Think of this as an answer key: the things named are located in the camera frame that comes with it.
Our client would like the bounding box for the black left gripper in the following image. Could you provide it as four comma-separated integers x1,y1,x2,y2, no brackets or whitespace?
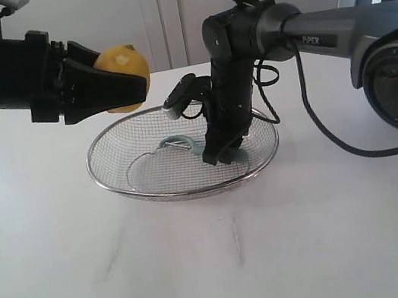
23,30,147,125

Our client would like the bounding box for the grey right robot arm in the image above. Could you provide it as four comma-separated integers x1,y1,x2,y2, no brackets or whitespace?
202,0,398,165

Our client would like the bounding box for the metal wire mesh basket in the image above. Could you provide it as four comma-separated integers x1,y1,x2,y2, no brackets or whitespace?
86,103,280,201

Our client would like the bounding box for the yellow lemon with sticker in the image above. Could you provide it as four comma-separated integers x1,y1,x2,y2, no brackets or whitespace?
90,40,159,118

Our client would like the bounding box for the teal handled peeler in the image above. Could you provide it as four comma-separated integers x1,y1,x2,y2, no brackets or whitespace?
159,135,249,163

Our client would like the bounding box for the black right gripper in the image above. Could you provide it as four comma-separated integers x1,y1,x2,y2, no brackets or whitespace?
202,58,254,165

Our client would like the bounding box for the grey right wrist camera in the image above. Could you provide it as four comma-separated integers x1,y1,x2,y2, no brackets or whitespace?
162,73,211,120

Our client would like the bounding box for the black braided cable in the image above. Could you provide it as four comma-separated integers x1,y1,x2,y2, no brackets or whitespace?
248,17,398,177

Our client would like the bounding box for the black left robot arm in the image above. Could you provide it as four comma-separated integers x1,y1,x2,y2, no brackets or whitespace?
0,0,148,125

